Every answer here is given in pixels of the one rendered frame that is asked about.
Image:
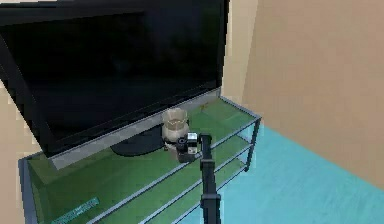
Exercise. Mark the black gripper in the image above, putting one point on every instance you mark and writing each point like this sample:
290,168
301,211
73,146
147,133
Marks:
182,150

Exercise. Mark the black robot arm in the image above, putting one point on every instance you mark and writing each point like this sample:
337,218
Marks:
208,180

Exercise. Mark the green glass television stand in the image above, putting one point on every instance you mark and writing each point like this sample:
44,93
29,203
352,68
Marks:
140,173

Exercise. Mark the black flat television set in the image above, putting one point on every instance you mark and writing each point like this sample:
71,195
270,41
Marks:
106,71

